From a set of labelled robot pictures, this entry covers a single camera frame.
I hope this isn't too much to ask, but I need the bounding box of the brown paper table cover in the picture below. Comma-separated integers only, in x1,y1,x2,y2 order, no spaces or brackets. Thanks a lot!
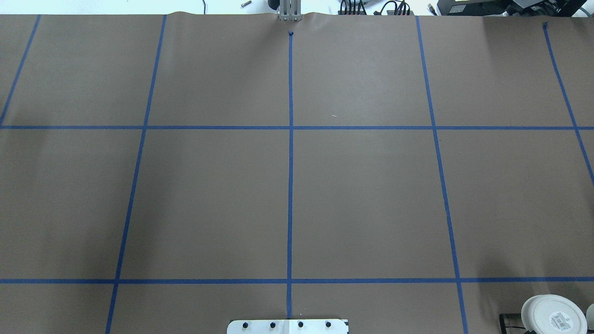
0,13,594,334

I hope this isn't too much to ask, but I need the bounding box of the aluminium frame post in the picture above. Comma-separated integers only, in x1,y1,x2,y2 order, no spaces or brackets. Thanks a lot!
278,0,303,22

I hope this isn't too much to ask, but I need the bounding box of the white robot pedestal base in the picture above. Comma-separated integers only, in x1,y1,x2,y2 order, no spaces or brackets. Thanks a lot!
226,319,349,334

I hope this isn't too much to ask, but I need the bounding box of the black cable bundle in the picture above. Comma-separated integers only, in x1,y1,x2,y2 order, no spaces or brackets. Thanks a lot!
339,0,415,16

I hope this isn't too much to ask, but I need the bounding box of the black wire cup rack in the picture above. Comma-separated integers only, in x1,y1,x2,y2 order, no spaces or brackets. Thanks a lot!
498,313,536,334

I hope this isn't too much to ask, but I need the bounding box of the white cup on wire rack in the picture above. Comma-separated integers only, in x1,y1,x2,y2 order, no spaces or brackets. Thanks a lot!
521,294,588,334

